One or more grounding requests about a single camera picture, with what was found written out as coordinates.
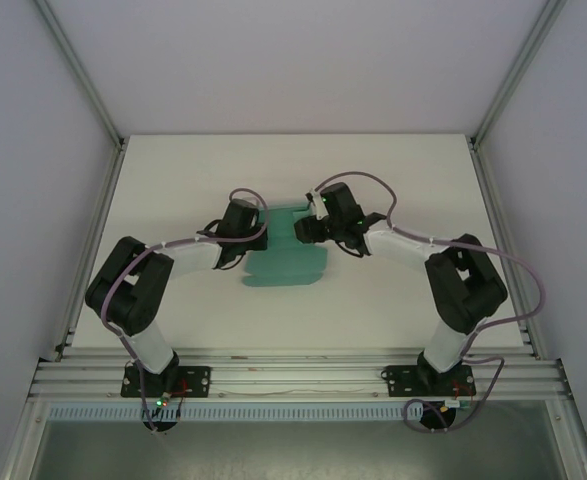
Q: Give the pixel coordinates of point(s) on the teal paper box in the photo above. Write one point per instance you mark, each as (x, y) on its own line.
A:
(283, 267)

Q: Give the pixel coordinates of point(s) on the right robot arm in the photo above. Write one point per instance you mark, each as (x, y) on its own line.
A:
(463, 290)

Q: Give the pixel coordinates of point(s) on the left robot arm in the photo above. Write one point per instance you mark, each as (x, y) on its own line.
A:
(138, 280)

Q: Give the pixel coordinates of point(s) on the small board with green light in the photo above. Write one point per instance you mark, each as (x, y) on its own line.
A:
(162, 400)

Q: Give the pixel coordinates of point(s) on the small board with yellow plug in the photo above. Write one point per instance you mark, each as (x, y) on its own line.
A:
(453, 404)

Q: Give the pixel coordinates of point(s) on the grey metal panel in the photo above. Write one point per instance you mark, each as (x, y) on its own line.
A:
(293, 450)

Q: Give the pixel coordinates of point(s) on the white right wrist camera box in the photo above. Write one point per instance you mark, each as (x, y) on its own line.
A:
(314, 196)

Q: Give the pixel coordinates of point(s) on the aluminium side rail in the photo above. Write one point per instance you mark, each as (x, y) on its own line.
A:
(503, 240)
(93, 240)

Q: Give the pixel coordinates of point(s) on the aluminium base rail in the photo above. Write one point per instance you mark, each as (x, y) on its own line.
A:
(298, 372)

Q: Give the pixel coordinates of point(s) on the aluminium frame post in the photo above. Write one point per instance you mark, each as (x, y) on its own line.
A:
(80, 70)
(518, 70)

